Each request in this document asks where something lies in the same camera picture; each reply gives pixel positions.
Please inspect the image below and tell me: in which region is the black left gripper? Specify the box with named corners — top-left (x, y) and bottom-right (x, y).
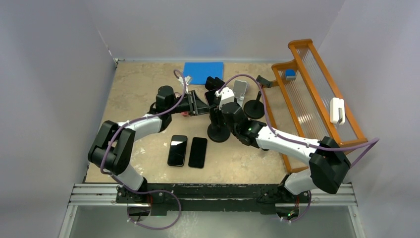
top-left (167, 90), bottom-right (210, 117)

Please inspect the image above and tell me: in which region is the black round base phone stand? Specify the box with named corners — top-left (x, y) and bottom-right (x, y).
top-left (207, 123), bottom-right (231, 143)

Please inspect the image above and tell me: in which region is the black phone purple edge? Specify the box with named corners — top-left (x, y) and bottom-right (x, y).
top-left (205, 89), bottom-right (219, 108)

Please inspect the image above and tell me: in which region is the black phone white stripe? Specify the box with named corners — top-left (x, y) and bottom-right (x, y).
top-left (167, 135), bottom-right (188, 167)

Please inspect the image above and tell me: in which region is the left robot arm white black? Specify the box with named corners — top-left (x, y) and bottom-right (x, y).
top-left (87, 85), bottom-right (210, 203)

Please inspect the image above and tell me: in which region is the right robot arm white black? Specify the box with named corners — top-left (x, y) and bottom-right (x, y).
top-left (212, 102), bottom-right (350, 202)

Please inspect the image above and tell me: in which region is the white silver phone stand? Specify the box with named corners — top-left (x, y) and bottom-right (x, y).
top-left (232, 80), bottom-right (249, 107)

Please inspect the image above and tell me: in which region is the blue foam mat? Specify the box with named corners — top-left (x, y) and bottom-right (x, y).
top-left (183, 61), bottom-right (224, 85)

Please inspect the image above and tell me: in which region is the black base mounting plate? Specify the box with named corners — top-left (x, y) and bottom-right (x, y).
top-left (116, 183), bottom-right (309, 216)

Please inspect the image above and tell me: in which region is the blue sponge block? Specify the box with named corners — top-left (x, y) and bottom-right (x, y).
top-left (285, 69), bottom-right (297, 81)

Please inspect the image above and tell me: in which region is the orange wooden rack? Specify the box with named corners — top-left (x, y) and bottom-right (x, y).
top-left (263, 39), bottom-right (368, 155)

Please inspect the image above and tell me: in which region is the white clip on rack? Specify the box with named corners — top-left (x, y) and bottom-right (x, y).
top-left (329, 97), bottom-right (346, 125)

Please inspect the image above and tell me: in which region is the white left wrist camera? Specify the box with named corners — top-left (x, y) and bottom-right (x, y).
top-left (178, 75), bottom-right (193, 87)

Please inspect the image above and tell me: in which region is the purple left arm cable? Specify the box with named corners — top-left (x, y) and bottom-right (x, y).
top-left (100, 69), bottom-right (188, 194)

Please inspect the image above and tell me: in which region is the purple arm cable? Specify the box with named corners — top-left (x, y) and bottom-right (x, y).
top-left (218, 74), bottom-right (380, 223)
top-left (100, 69), bottom-right (188, 194)

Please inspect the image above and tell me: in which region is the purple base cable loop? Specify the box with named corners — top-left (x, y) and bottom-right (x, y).
top-left (126, 190), bottom-right (183, 231)

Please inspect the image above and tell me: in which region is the aluminium frame rail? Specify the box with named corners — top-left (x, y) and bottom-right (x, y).
top-left (59, 182), bottom-right (367, 238)

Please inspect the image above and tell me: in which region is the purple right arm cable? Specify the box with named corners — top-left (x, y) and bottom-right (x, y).
top-left (218, 74), bottom-right (380, 223)

